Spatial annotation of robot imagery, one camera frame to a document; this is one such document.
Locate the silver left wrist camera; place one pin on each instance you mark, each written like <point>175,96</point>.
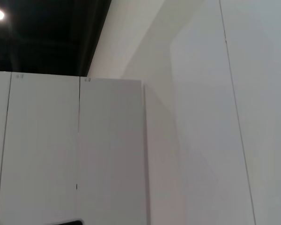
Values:
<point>70,222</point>

